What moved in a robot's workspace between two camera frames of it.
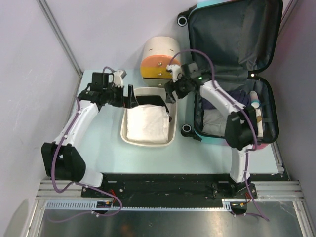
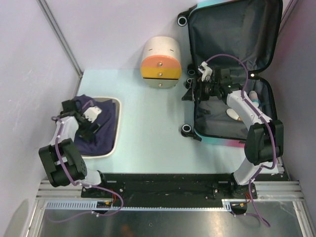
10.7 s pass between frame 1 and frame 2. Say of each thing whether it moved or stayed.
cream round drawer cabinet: stayed
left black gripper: moved
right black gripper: moved
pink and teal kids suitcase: stayed
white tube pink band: stayed
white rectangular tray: moved
